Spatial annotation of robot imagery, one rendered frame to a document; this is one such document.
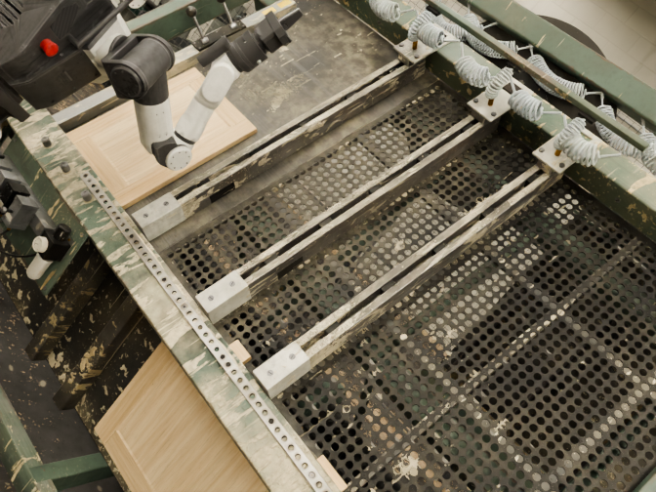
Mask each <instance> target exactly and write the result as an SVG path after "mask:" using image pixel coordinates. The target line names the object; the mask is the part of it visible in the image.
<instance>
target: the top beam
mask: <svg viewBox="0 0 656 492"><path fill-rule="evenodd" d="M336 1H337V2H339V3H340V4H341V5H343V6H344V7H345V8H347V9H348V10H349V11H351V12H352V13H353V14H355V15H356V16H357V17H359V18H360V19H361V20H363V21H364V22H366V23H367V24H368V25H370V26H371V27H372V28H374V29H375V30H376V31H377V32H379V33H380V34H381V35H383V36H384V37H385V38H387V39H388V40H389V41H390V42H391V43H392V44H394V45H395V46H396V45H397V44H399V43H401V42H403V41H404V40H406V39H408V31H409V28H410V27H411V24H413V22H415V20H417V15H416V11H417V10H416V9H415V11H413V12H408V13H403V14H400V17H399V19H398V20H396V21H395V22H390V21H386V20H382V19H380V18H379V17H377V16H376V15H375V14H374V12H373V10H372V9H371V7H370V5H369V0H336ZM390 1H392V2H396V3H398V5H399V9H400V11H405V10H410V9H414V8H413V7H411V6H410V5H408V4H407V3H406V2H404V1H403V0H390ZM417 21H418V20H417ZM460 43H461V41H460V42H450V43H449V44H447V45H445V46H444V47H442V48H440V49H438V50H437V51H435V52H433V53H432V54H430V55H428V56H427V57H426V65H425V68H426V69H427V70H428V71H430V72H431V73H432V74H434V75H435V76H436V77H438V78H439V79H440V80H442V81H443V82H444V83H446V84H447V85H448V86H450V87H451V88H452V89H454V90H455V91H456V92H457V93H459V94H460V95H461V96H463V97H464V98H465V99H467V100H468V101H471V100H472V99H474V98H476V97H477V96H479V95H480V94H482V93H483V92H485V90H486V87H487V86H488V85H487V86H485V87H483V88H478V87H474V85H470V83H467V82H466V81H464V80H463V79H462V77H460V76H459V74H458V73H457V71H456V69H455V63H456V61H457V60H458V59H459V58H461V57H462V56H461V45H460ZM463 48H464V57H465V56H471V57H473V58H474V59H475V61H476V62H477V63H478V64H480V65H482V66H487V67H488V69H489V73H490V77H491V76H496V75H497V73H498V74H499V71H501V70H502V69H500V68H499V67H497V66H496V65H495V64H493V63H492V62H490V61H488V60H487V59H486V58H484V57H483V56H481V55H480V54H478V53H477V52H476V51H474V50H473V49H471V48H470V47H469V46H467V45H466V44H464V43H463ZM531 96H532V97H534V99H535V98H536V99H537V100H539V101H542V107H543V108H544V109H543V111H559V110H558V109H557V108H555V107H554V106H552V105H551V104H549V103H548V102H546V101H545V100H543V99H542V98H540V97H539V96H538V95H536V94H535V93H533V95H531ZM559 112H561V111H559ZM563 115H565V114H564V113H561V114H543V115H541V117H540V118H539V119H538V120H536V121H535V120H534V121H529V120H525V118H522V117H521V116H520V115H517V114H516V112H514V111H513V109H510V110H509V111H507V112H506V113H504V114H503V115H501V118H500V121H499V124H500V125H501V126H503V127H504V128H505V129H507V130H508V131H509V132H511V133H512V134H513V135H515V136H516V137H517V138H519V139H520V140H521V141H523V142H524V143H525V144H527V145H528V146H530V147H531V148H532V149H534V150H536V149H537V148H539V147H540V146H542V145H543V144H545V143H546V142H548V141H549V140H550V139H552V138H553V137H554V136H556V135H557V134H559V133H560V132H561V131H562V130H563V129H564V122H563ZM598 150H599V155H606V154H619V152H618V151H617V150H615V149H614V148H612V147H611V146H610V145H608V144H607V143H605V142H602V143H600V144H599V145H598V146H597V150H596V151H598ZM564 174H566V175H567V176H568V177H570V178H571V179H572V180H574V181H575V182H576V183H577V184H579V185H580V186H582V187H583V188H584V189H586V190H587V191H588V192H590V193H591V194H592V195H594V196H595V197H596V198H598V199H599V200H600V201H602V202H603V203H604V204H606V205H607V206H608V207H610V208H611V209H612V210H614V211H615V212H616V213H618V214H619V215H620V216H621V217H623V218H624V219H625V220H627V221H628V222H629V223H631V224H632V225H633V226H635V227H636V228H638V229H639V230H640V231H642V232H643V233H644V234H646V235H647V236H648V237H650V238H651V239H652V240H654V241H655V242H656V179H655V178H654V177H653V176H651V175H650V174H648V173H647V172H646V171H644V170H643V169H641V168H640V167H638V166H637V165H636V164H635V163H634V162H632V161H631V160H629V159H628V158H627V157H625V156H624V155H622V154H621V156H618V157H605V158H600V159H597V161H596V163H595V165H592V164H591V166H589V167H587V166H586V165H581V164H580V163H576V162H575V163H574V164H572V165H571V166H570V167H568V168H567V169H566V170H565V171H564Z"/></svg>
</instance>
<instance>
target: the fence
mask: <svg viewBox="0 0 656 492"><path fill-rule="evenodd" d="M282 1H284V0H280V1H278V2H276V3H274V4H272V5H270V6H268V7H266V8H264V9H262V10H260V11H258V12H257V13H255V14H253V15H251V16H249V17H247V18H245V19H243V20H241V21H242V22H243V23H244V24H246V28H244V29H243V30H241V31H239V32H237V33H235V34H233V35H231V36H229V37H228V38H227V39H228V40H229V41H230V43H231V42H232V41H234V40H235V39H236V38H237V37H239V36H240V35H241V34H243V33H244V32H245V31H246V30H250V31H251V32H253V33H255V32H254V30H255V27H254V26H255V25H256V24H258V23H259V22H260V21H262V20H263V19H264V18H265V15H264V14H263V13H262V11H264V10H266V9H268V8H270V7H273V8H274V9H275V10H276V11H275V12H274V14H275V15H276V17H277V18H278V19H280V18H281V17H283V16H285V15H286V14H288V13H289V12H291V11H293V10H294V9H296V8H297V7H296V2H295V1H293V0H290V1H291V2H292V3H291V4H289V5H287V6H285V7H283V8H280V7H279V6H278V5H277V4H278V3H280V2H282ZM208 48H209V47H208ZM208 48H206V49H208ZM206 49H204V50H203V51H201V52H199V51H198V50H196V49H195V48H194V47H193V46H192V45H191V46H189V47H187V48H185V49H183V50H181V51H179V52H177V53H175V57H176V61H175V65H174V66H173V67H172V68H171V69H170V70H169V71H167V79H168V78H170V77H172V76H174V75H176V74H178V73H180V72H182V71H183V70H185V69H187V68H189V67H191V66H193V65H195V64H197V63H199V61H198V60H197V58H196V57H198V56H199V55H200V54H201V53H203V52H204V51H205V50H206ZM124 101H126V99H118V98H117V97H116V94H115V92H114V90H113V88H112V86H110V87H108V88H106V89H104V90H102V91H100V92H98V93H96V94H94V95H92V96H91V97H89V98H87V99H85V100H83V101H81V102H78V103H76V104H74V105H72V106H70V107H68V108H66V109H64V110H62V111H60V112H58V113H56V114H54V115H52V116H53V118H54V119H55V120H56V122H57V123H58V124H59V126H60V127H61V128H62V130H63V131H64V132H66V131H68V130H70V129H72V128H74V127H76V126H78V125H79V124H81V123H83V122H85V121H87V120H89V119H91V118H93V117H95V116H97V115H99V114H101V113H103V112H105V111H106V110H108V109H110V108H112V107H114V106H116V105H118V104H120V103H123V102H124Z"/></svg>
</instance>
